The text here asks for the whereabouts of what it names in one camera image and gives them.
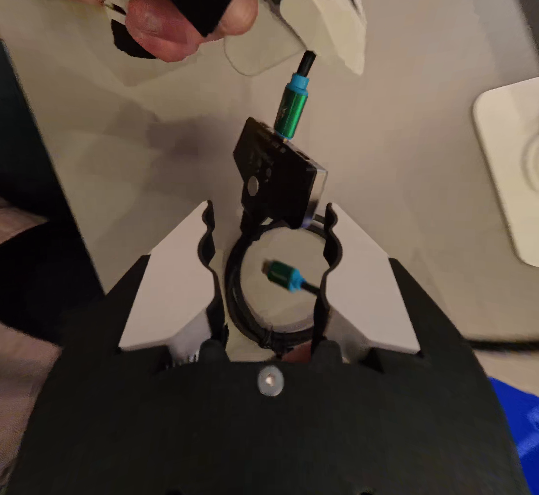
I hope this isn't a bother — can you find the person's right hand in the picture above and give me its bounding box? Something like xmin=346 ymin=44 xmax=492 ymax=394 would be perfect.
xmin=282 ymin=343 xmax=315 ymax=363

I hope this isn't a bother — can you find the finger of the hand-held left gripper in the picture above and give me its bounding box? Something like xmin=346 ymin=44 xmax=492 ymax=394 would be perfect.
xmin=279 ymin=0 xmax=367 ymax=75

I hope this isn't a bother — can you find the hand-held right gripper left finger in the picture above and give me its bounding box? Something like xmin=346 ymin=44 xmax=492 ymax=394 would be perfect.
xmin=118 ymin=200 xmax=230 ymax=363

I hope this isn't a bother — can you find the black switch pigtail cable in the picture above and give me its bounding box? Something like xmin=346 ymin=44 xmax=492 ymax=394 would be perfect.
xmin=223 ymin=209 xmax=333 ymax=353

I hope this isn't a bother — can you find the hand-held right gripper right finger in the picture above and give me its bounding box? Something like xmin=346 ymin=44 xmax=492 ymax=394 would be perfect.
xmin=312 ymin=202 xmax=422 ymax=363

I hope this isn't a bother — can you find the green plug braided HDMI cable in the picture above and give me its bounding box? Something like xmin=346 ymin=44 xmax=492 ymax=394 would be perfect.
xmin=262 ymin=0 xmax=539 ymax=353

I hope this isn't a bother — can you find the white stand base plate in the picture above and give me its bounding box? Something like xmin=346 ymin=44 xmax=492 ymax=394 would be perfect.
xmin=472 ymin=76 xmax=539 ymax=268

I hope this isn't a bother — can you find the blue storage bin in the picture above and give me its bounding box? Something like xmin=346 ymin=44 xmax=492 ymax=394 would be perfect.
xmin=486 ymin=377 xmax=539 ymax=475

